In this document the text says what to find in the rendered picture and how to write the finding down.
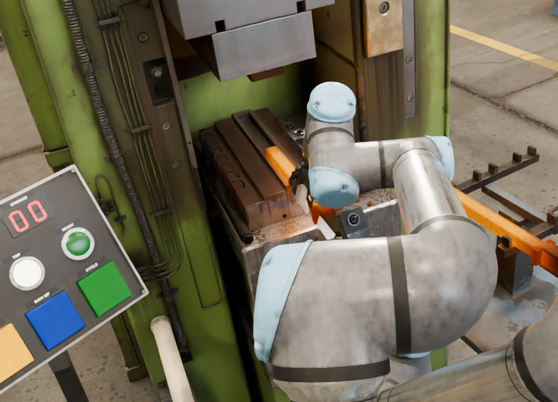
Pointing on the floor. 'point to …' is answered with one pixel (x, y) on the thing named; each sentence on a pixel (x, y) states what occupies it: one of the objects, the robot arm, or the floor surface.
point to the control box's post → (67, 378)
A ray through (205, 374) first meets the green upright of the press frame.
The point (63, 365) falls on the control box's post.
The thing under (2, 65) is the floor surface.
